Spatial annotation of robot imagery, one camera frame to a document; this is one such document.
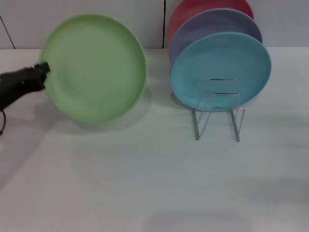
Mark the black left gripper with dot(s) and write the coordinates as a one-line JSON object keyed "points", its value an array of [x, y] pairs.
{"points": [[21, 82]]}

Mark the green round plate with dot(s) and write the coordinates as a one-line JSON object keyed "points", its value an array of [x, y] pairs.
{"points": [[96, 67]]}

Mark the red round plate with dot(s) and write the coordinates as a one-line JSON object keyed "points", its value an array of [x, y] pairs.
{"points": [[193, 9]]}

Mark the teal round plate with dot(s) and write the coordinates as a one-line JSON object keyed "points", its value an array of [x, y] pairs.
{"points": [[217, 60]]}

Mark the purple round plate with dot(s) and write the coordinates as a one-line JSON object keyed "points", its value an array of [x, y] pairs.
{"points": [[212, 24]]}

